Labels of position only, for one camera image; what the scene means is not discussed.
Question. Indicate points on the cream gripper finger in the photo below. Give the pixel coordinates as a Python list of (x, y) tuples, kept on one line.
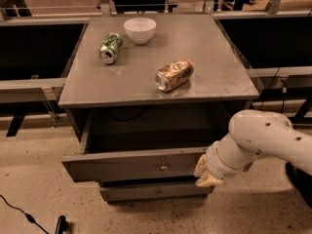
[(204, 178)]

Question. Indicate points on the grey drawer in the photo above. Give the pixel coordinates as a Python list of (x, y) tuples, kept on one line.
[(136, 156), (144, 191)]

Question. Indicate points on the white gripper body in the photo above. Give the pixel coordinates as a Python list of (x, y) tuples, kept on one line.
[(213, 164)]

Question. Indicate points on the metal rail frame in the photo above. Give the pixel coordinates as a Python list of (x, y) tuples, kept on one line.
[(277, 51), (36, 57)]

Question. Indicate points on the left metal rail frame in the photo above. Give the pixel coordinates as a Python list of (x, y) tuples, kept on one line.
[(36, 57)]

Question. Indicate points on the grey top drawer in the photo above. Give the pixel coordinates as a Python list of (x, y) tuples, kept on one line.
[(136, 156)]

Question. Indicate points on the metal top drawer knob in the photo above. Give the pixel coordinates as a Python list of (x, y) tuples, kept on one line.
[(164, 167)]

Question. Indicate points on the grey lower drawer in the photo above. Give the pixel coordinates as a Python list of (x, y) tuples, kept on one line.
[(144, 191)]

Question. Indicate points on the crushed orange soda can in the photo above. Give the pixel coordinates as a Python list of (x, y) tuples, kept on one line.
[(173, 75)]

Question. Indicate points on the grey drawer cabinet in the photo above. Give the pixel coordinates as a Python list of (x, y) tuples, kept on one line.
[(144, 121)]

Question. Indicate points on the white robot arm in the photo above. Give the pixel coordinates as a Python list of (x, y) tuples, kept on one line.
[(252, 135)]

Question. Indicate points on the crushed green soda can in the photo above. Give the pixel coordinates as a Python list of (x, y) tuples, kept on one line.
[(110, 47)]

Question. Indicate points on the white ceramic bowl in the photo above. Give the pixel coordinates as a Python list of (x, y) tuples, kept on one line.
[(140, 30)]

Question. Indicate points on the right metal rail frame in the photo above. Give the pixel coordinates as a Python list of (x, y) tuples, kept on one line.
[(277, 51)]

